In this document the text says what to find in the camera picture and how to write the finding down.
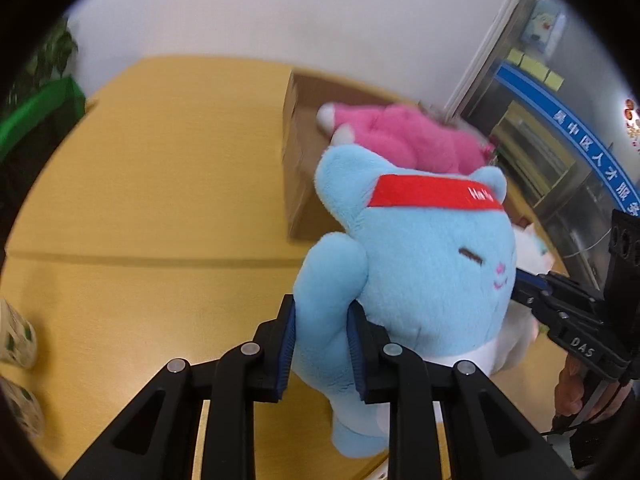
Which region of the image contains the glass door with blue banner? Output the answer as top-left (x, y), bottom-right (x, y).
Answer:
top-left (445, 0), bottom-right (640, 281)

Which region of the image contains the green potted plant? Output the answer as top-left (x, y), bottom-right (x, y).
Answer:
top-left (9, 16), bottom-right (79, 106)

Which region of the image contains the green bin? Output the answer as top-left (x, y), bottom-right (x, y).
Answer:
top-left (0, 76), bottom-right (87, 163)

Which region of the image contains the white patterned shoe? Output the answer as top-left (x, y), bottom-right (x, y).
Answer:
top-left (0, 376), bottom-right (47, 437)
top-left (0, 297), bottom-right (39, 369)

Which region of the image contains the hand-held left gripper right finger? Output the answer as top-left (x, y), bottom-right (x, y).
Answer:
top-left (347, 304), bottom-right (576, 480)

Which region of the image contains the cardboard box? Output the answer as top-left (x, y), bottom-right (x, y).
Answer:
top-left (281, 70), bottom-right (456, 240)

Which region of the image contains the white plush toy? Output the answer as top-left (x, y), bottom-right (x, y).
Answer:
top-left (487, 224), bottom-right (556, 376)

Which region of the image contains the pink plush toy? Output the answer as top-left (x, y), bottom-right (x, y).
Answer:
top-left (316, 101), bottom-right (496, 177)

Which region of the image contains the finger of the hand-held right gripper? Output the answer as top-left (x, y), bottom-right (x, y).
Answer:
top-left (512, 266), bottom-right (608, 322)
top-left (532, 305), bottom-right (632, 382)

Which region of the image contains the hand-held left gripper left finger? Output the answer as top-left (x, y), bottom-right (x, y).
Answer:
top-left (65, 294), bottom-right (297, 480)

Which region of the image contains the cartoon wall poster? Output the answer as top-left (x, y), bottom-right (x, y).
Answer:
top-left (521, 0), bottom-right (567, 53)

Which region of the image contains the wooden desktop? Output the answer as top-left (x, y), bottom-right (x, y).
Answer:
top-left (0, 55), bottom-right (571, 480)

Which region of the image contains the person's right hand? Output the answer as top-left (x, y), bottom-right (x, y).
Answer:
top-left (554, 355), bottom-right (591, 418)

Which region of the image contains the blue plush cat toy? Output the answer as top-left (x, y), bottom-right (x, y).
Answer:
top-left (291, 143), bottom-right (518, 458)

